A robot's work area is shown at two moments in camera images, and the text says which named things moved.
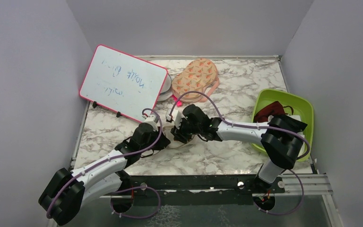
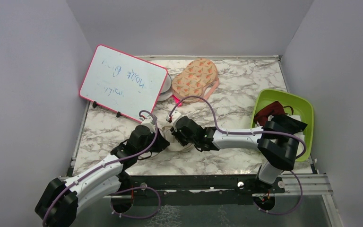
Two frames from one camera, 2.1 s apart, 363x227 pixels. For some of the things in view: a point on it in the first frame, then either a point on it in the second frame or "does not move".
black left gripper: (162, 143) does not move
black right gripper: (178, 134) → (177, 135)
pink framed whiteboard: (123, 83) does not move
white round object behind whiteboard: (166, 93) does not move
